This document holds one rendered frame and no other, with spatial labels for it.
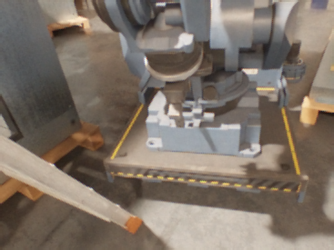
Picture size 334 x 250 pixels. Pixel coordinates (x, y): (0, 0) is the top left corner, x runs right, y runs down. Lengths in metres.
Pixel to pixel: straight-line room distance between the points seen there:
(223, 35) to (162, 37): 0.37
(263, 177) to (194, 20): 0.81
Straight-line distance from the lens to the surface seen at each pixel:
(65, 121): 1.87
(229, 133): 1.17
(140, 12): 0.51
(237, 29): 0.88
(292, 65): 2.13
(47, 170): 0.93
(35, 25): 1.68
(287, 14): 0.99
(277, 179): 1.18
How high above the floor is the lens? 1.19
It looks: 35 degrees down
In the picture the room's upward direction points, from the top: 7 degrees counter-clockwise
